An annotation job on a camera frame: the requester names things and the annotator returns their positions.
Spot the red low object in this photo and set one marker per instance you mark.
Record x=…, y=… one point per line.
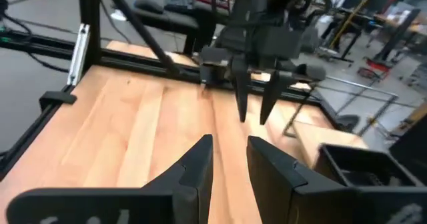
x=377, y=65

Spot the black plastic basket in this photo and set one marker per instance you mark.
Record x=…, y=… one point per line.
x=360, y=165

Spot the wooden workbench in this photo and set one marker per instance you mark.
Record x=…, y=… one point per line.
x=400, y=19

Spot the red tablet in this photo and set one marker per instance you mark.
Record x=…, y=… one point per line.
x=211, y=0

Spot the yellow slanted pole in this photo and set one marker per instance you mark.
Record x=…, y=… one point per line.
x=350, y=19

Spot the white paper sheet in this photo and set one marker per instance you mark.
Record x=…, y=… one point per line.
x=119, y=15

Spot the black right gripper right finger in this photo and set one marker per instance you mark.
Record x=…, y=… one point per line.
x=283, y=197

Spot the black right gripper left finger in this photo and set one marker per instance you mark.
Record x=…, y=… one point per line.
x=133, y=205

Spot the black table clamp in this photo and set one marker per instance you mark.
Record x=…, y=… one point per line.
x=56, y=98

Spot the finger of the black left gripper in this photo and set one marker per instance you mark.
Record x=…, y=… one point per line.
x=242, y=87
x=275, y=90

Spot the silver frame bracket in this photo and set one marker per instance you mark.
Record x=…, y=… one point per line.
x=79, y=54

